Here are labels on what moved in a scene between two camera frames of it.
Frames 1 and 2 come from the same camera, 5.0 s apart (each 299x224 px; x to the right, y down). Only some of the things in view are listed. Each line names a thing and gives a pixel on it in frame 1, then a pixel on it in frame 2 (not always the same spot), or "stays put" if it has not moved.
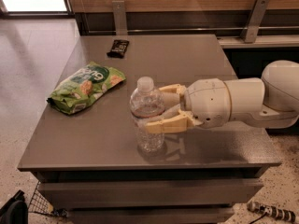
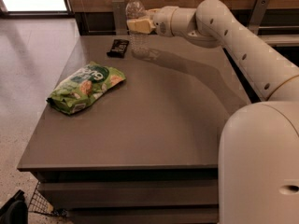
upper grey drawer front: (149, 192) stays put
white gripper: (206, 103) -> (163, 21)
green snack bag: (75, 92) stays put
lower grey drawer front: (150, 215) stays put
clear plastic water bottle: (147, 102) -> (139, 42)
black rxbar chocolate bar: (119, 49) stays put
